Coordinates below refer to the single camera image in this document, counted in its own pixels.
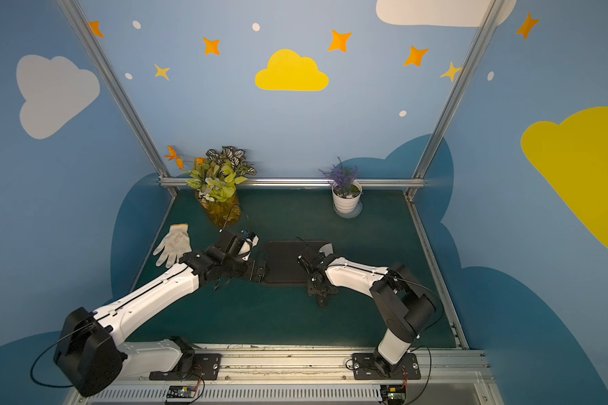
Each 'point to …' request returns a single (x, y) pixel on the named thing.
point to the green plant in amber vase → (215, 179)
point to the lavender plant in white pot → (346, 190)
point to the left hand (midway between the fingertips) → (259, 264)
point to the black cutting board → (284, 268)
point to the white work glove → (176, 243)
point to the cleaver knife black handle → (321, 300)
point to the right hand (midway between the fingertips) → (321, 286)
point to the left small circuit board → (181, 391)
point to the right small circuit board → (395, 393)
